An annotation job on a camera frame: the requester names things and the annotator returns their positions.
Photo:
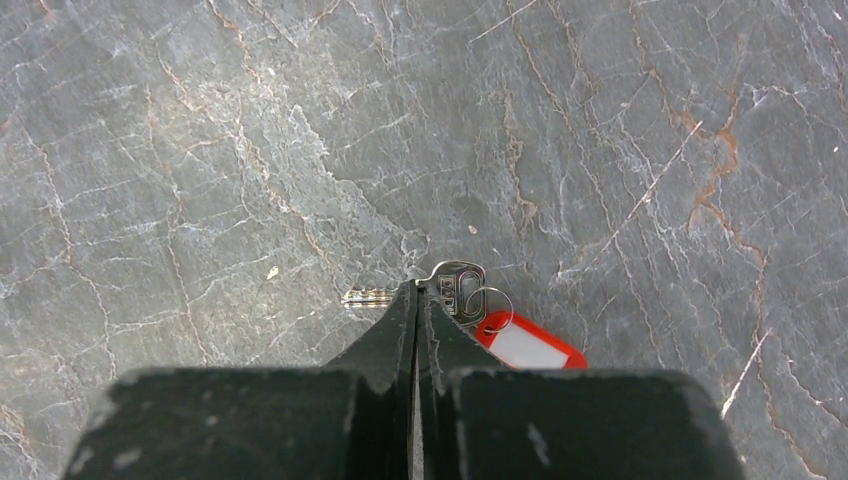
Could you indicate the red tag key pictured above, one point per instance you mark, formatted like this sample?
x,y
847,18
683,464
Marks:
x,y
490,318

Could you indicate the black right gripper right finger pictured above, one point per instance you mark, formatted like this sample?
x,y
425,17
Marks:
x,y
484,420

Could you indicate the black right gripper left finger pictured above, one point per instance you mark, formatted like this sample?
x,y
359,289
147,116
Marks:
x,y
347,419

